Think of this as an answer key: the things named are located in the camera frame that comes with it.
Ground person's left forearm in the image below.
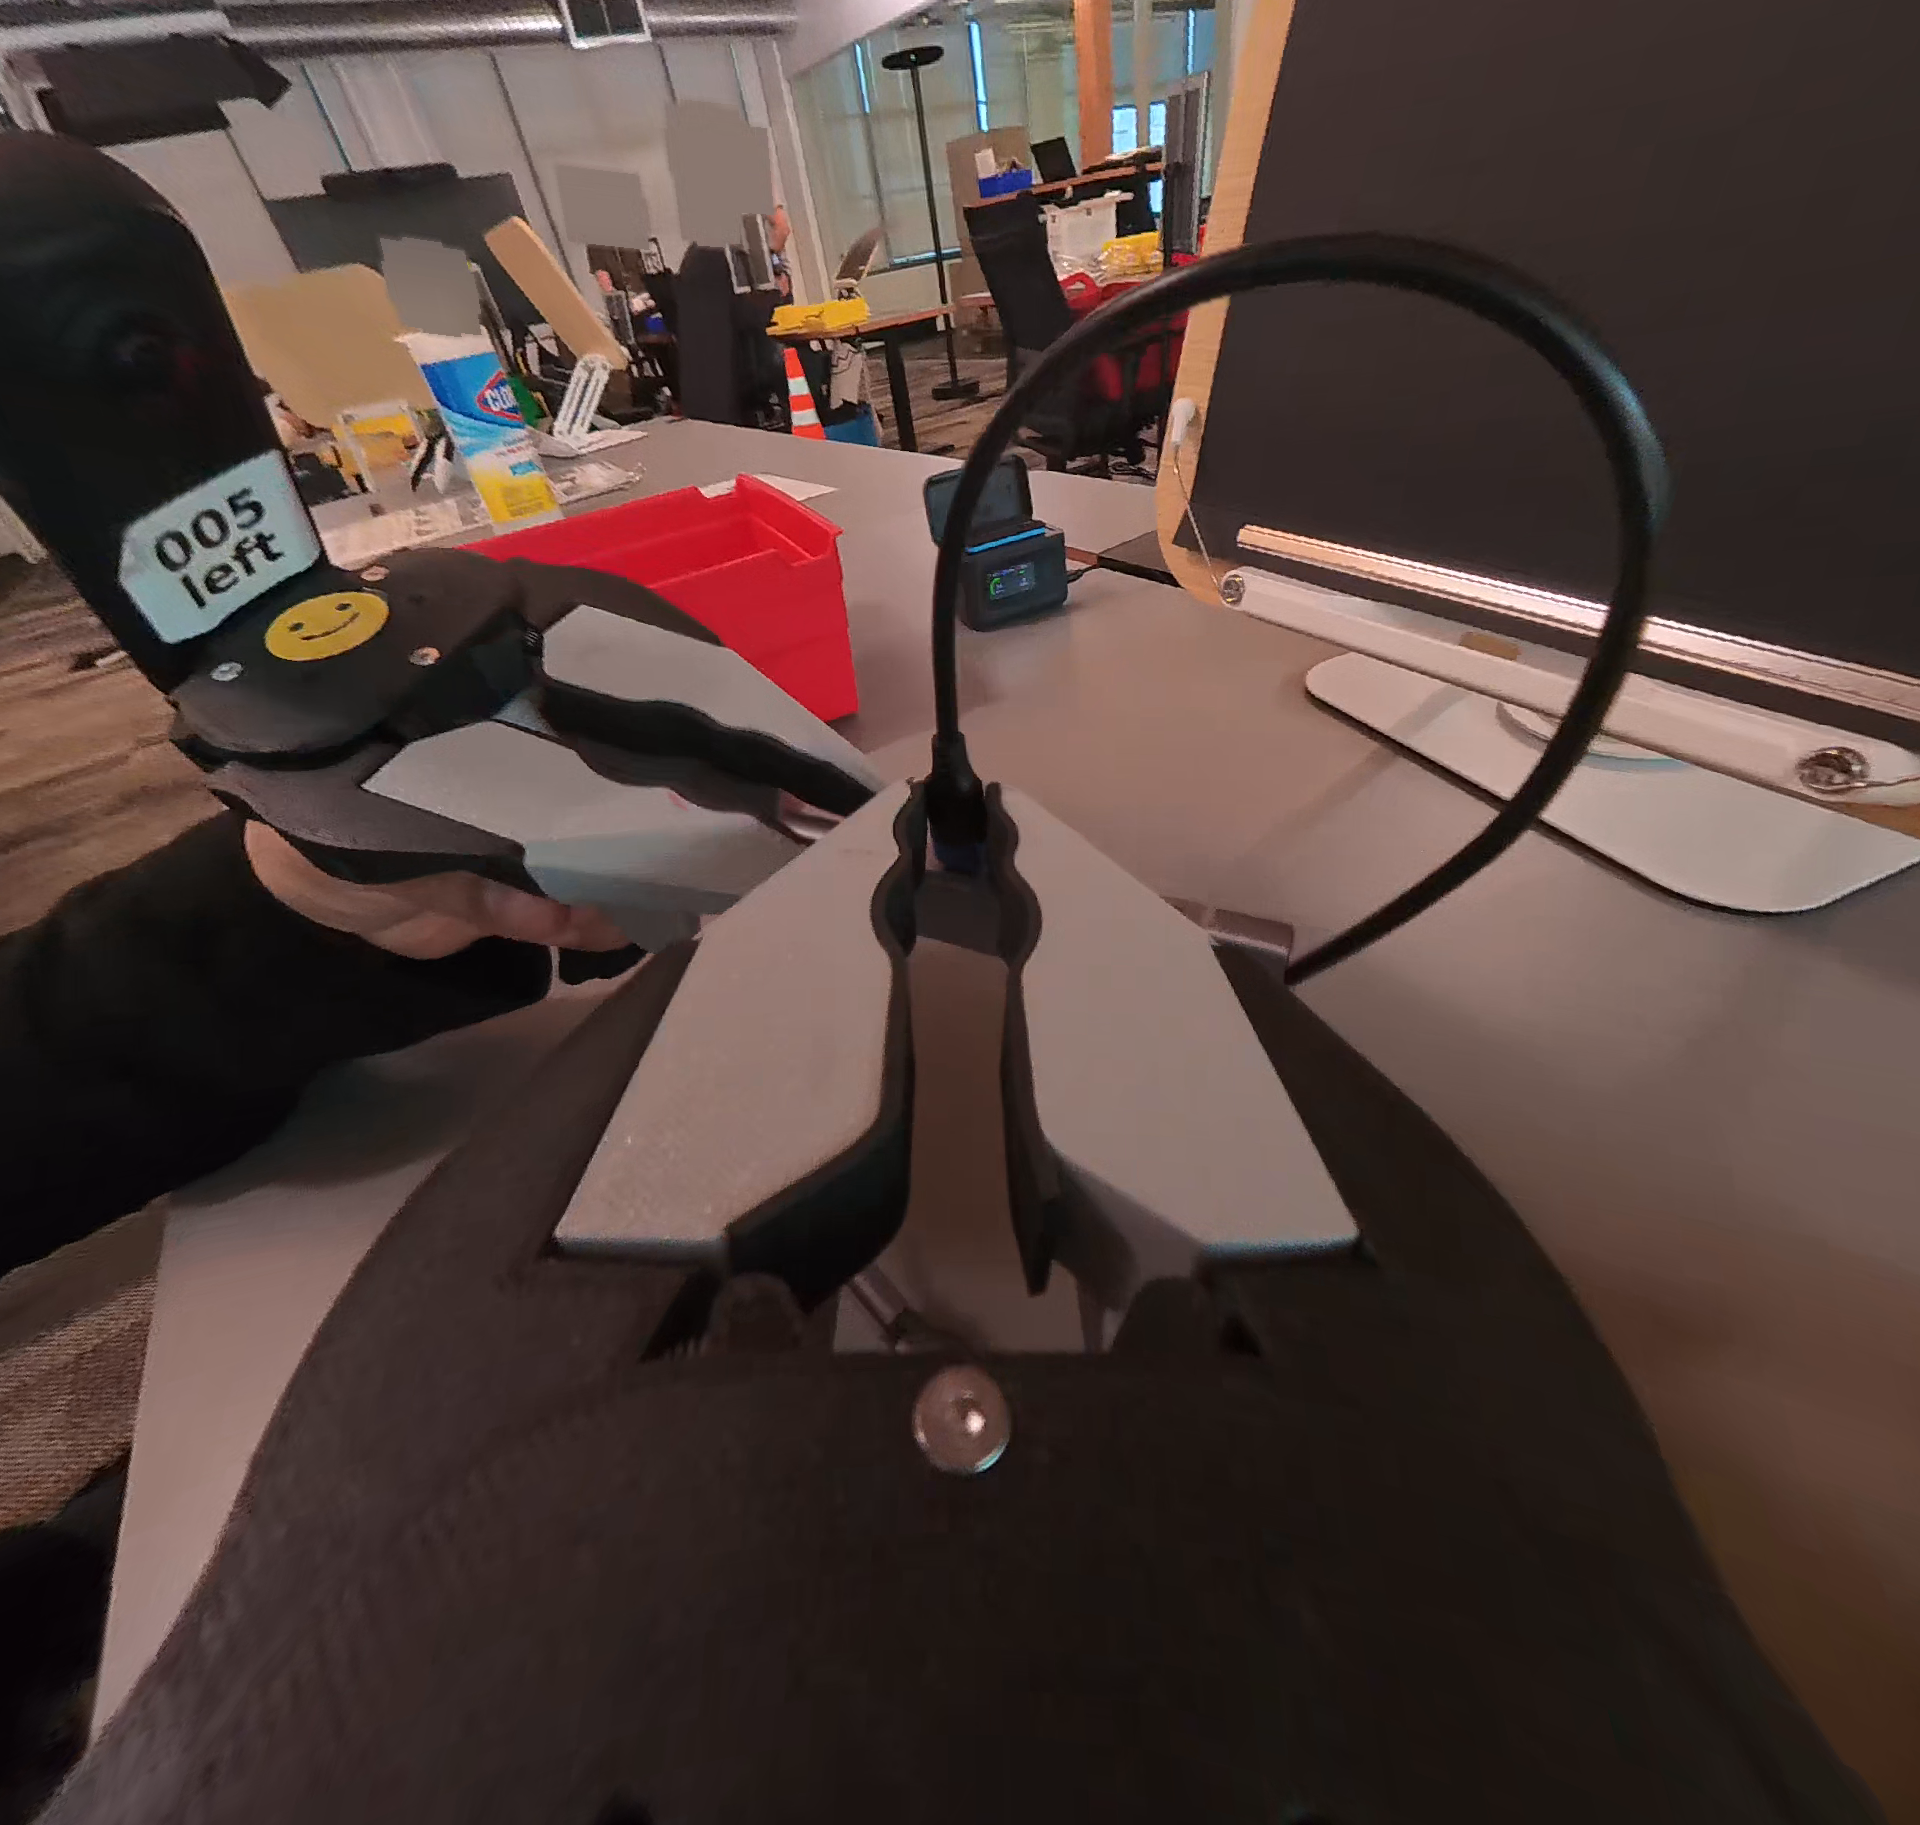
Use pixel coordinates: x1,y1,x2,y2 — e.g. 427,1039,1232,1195
0,810,647,1281

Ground black display screen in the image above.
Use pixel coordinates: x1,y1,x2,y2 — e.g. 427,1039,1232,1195
269,165,542,282

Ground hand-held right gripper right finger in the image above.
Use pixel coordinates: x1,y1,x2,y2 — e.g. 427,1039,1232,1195
983,781,1361,1292

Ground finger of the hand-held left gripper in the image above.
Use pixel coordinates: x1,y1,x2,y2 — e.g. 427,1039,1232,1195
356,722,814,957
532,606,890,824

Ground blue white printed packet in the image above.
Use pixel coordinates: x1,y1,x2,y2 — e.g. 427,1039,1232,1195
402,331,563,536

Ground wooden desk with black legs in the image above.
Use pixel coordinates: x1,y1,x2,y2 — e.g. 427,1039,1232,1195
768,306,961,452

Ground black office chair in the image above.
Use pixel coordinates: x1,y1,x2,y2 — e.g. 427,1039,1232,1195
958,189,1154,486

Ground black cable with metal plug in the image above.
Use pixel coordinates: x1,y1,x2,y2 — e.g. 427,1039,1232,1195
917,233,1672,988

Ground red plastic bin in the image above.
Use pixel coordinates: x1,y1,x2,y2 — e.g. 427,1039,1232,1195
456,473,860,722

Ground person's left hand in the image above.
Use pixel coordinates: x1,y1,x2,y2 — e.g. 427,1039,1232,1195
240,817,640,963

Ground wooden book stand black panel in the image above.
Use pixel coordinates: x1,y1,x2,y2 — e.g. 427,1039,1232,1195
1154,0,1920,915

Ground clear box yellow label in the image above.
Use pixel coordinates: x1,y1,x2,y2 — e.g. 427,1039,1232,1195
333,401,430,494

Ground black studio light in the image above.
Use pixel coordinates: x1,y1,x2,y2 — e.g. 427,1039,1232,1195
31,30,293,147

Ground white printed sheets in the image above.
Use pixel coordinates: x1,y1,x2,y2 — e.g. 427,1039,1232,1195
290,458,647,565

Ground black floor lamp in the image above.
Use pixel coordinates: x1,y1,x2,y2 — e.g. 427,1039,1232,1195
884,43,981,403

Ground wooden support post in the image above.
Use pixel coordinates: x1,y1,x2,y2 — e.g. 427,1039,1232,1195
1068,0,1117,170

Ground black charging case with screen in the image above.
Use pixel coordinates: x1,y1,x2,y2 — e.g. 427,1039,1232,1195
919,458,1072,635

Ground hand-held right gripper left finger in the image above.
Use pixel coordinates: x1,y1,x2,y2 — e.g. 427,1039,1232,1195
552,781,925,1308

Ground tan board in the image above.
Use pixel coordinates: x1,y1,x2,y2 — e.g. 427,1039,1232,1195
224,265,438,423

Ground tan panel on white stand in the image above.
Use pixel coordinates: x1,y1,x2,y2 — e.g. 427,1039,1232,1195
482,217,647,452

